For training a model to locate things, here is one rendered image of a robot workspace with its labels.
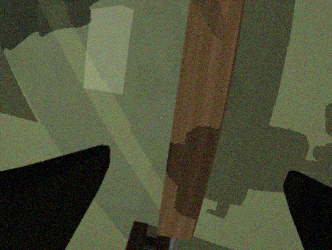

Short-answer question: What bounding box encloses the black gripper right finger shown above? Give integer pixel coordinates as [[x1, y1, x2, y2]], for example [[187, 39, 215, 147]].
[[283, 170, 332, 250]]

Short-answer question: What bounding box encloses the brown wooden board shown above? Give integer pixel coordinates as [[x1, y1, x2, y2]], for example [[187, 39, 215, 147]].
[[157, 0, 244, 250]]

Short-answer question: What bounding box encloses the brown wooden post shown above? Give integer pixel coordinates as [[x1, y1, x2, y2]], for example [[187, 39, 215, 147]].
[[125, 221, 170, 250]]

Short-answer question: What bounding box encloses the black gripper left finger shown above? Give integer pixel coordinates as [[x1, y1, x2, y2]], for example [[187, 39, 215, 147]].
[[0, 145, 110, 250]]

